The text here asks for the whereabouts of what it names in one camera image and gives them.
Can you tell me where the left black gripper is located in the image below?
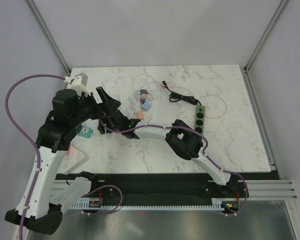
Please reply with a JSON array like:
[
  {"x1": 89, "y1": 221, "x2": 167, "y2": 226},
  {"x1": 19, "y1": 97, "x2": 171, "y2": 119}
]
[{"x1": 69, "y1": 86, "x2": 121, "y2": 127}]

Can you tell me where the teal power strip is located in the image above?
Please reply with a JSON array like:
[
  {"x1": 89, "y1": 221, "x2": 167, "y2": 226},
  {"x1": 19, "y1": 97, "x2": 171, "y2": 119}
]
[{"x1": 76, "y1": 125, "x2": 93, "y2": 139}]

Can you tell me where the blue USB charger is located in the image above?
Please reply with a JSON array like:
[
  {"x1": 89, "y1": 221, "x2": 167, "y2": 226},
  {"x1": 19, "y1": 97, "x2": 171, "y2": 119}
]
[{"x1": 140, "y1": 101, "x2": 152, "y2": 112}]

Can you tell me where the pink usb charger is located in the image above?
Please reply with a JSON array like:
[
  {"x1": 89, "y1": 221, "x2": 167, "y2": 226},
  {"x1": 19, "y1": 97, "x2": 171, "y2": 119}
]
[
  {"x1": 137, "y1": 110, "x2": 144, "y2": 120},
  {"x1": 140, "y1": 93, "x2": 148, "y2": 105}
]

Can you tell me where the green power strip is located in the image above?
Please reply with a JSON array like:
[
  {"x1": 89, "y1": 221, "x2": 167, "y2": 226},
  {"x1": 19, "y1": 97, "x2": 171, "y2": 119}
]
[{"x1": 194, "y1": 105, "x2": 206, "y2": 134}]

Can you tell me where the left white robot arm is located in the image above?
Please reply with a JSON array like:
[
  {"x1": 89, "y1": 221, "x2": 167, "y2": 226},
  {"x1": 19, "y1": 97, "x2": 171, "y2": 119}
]
[{"x1": 5, "y1": 87, "x2": 121, "y2": 235}]

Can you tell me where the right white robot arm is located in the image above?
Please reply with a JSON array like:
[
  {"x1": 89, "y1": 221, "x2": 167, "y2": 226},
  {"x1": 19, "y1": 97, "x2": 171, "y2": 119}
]
[{"x1": 98, "y1": 112, "x2": 239, "y2": 197}]

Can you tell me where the pink plug adapter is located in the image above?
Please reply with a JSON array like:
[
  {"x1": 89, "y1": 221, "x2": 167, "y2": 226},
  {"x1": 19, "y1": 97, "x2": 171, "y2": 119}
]
[{"x1": 66, "y1": 146, "x2": 72, "y2": 156}]

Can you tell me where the grey USB charger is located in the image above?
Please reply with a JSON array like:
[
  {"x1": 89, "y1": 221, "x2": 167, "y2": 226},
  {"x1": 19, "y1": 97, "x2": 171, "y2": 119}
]
[{"x1": 140, "y1": 89, "x2": 148, "y2": 95}]

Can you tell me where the white power strip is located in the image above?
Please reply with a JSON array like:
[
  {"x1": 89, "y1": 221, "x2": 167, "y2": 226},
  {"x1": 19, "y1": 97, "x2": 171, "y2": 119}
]
[{"x1": 58, "y1": 146, "x2": 88, "y2": 175}]

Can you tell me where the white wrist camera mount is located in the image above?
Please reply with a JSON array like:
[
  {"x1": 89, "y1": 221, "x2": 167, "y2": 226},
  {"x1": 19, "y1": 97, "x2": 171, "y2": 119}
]
[{"x1": 63, "y1": 73, "x2": 92, "y2": 97}]

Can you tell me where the light blue charging cable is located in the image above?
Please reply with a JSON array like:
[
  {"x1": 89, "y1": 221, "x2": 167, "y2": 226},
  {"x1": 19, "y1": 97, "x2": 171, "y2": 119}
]
[{"x1": 132, "y1": 83, "x2": 166, "y2": 103}]

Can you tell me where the black power cord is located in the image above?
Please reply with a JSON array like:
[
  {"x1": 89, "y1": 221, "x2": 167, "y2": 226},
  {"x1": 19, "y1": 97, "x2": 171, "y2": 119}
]
[{"x1": 161, "y1": 80, "x2": 203, "y2": 106}]

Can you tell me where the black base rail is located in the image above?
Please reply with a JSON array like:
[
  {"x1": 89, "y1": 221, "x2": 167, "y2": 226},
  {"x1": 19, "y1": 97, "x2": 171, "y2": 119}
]
[{"x1": 54, "y1": 171, "x2": 251, "y2": 207}]

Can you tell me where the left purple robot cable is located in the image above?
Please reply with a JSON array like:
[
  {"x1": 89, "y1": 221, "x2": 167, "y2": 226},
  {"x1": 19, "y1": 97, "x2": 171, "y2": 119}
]
[{"x1": 4, "y1": 74, "x2": 71, "y2": 240}]

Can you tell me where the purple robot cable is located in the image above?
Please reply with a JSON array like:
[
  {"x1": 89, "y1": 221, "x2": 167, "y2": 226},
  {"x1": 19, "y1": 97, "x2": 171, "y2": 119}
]
[
  {"x1": 98, "y1": 117, "x2": 248, "y2": 201},
  {"x1": 4, "y1": 74, "x2": 71, "y2": 240}
]

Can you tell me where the pink charging cable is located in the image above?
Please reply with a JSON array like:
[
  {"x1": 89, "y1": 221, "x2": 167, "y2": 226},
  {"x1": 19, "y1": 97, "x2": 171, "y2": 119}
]
[{"x1": 131, "y1": 73, "x2": 228, "y2": 120}]

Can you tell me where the white slotted cable duct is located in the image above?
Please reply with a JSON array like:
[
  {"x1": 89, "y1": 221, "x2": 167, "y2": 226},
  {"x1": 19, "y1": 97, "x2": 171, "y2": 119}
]
[{"x1": 70, "y1": 198, "x2": 240, "y2": 211}]

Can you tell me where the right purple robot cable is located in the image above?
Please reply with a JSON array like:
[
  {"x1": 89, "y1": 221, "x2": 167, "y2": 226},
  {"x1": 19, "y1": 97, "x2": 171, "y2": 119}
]
[{"x1": 98, "y1": 117, "x2": 248, "y2": 201}]

